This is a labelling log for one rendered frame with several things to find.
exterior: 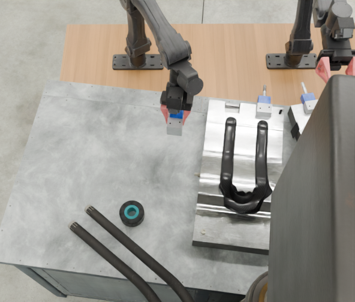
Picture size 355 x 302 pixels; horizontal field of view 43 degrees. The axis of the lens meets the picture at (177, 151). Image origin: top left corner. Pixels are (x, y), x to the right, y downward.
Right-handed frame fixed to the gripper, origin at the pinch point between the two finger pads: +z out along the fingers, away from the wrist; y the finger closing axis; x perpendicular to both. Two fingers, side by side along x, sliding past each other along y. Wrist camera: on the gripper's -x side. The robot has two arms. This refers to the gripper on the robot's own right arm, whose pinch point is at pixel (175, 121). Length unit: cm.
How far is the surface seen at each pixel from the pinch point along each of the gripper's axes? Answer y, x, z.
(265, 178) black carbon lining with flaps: 30.4, -11.7, 9.7
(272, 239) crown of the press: 16, -96, -48
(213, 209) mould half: 15.5, -17.9, 19.7
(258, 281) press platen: 20, -81, -24
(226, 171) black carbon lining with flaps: 18.1, -10.5, 9.9
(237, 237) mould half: 23.7, -25.0, 23.5
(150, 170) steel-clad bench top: -7.2, -2.9, 18.9
